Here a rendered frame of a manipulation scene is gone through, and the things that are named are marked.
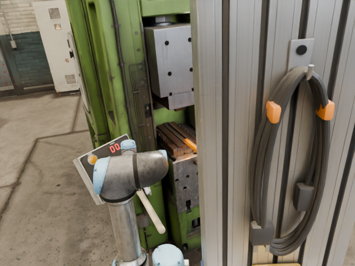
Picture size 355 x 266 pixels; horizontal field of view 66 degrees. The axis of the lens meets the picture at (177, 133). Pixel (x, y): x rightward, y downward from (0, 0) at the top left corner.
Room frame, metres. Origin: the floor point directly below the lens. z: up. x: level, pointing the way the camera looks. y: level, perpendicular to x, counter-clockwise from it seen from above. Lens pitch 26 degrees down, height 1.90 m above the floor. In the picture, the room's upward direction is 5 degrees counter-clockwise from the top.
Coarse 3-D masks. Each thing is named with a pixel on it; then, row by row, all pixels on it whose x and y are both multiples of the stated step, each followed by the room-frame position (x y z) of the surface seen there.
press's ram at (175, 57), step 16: (144, 32) 1.76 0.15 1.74; (160, 32) 1.63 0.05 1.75; (176, 32) 1.67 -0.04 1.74; (160, 48) 1.63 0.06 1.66; (176, 48) 1.67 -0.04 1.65; (160, 64) 1.62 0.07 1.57; (176, 64) 1.67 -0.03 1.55; (160, 80) 1.62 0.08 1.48; (176, 80) 1.66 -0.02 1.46; (192, 80) 1.71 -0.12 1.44; (160, 96) 1.62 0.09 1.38
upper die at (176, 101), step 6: (192, 90) 1.72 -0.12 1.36; (156, 96) 1.83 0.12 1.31; (174, 96) 1.65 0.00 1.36; (180, 96) 1.67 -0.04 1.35; (186, 96) 1.69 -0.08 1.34; (192, 96) 1.70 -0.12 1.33; (162, 102) 1.74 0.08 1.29; (168, 102) 1.64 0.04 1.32; (174, 102) 1.65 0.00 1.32; (180, 102) 1.67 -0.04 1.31; (186, 102) 1.69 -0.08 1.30; (192, 102) 1.70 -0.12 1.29; (168, 108) 1.65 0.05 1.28; (174, 108) 1.65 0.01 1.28
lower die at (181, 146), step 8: (160, 128) 1.98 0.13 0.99; (168, 128) 1.95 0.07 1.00; (176, 128) 1.95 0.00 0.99; (168, 136) 1.83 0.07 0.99; (176, 136) 1.81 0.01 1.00; (184, 136) 1.79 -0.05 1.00; (192, 136) 1.79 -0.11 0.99; (168, 144) 1.72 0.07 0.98; (176, 144) 1.69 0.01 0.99; (184, 144) 1.68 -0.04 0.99; (176, 152) 1.65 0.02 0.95; (184, 152) 1.67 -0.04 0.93
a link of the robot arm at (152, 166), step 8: (144, 152) 1.13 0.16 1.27; (152, 152) 1.06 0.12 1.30; (160, 152) 1.11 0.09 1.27; (144, 160) 0.74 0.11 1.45; (152, 160) 0.75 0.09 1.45; (160, 160) 0.77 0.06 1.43; (144, 168) 0.72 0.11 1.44; (152, 168) 0.73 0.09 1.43; (160, 168) 0.75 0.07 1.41; (168, 168) 0.81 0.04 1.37; (144, 176) 0.71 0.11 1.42; (152, 176) 0.72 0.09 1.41; (160, 176) 0.74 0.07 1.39; (144, 184) 0.71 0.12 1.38; (152, 184) 0.73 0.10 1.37
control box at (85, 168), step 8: (120, 136) 1.46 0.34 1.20; (112, 144) 1.40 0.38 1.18; (96, 152) 1.31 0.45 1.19; (104, 152) 1.34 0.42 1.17; (112, 152) 1.36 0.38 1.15; (120, 152) 1.39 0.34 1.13; (80, 160) 1.24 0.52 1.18; (88, 160) 1.26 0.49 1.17; (80, 168) 1.24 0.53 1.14; (88, 168) 1.23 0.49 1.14; (88, 176) 1.21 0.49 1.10; (88, 184) 1.21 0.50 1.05; (96, 200) 1.18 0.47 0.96
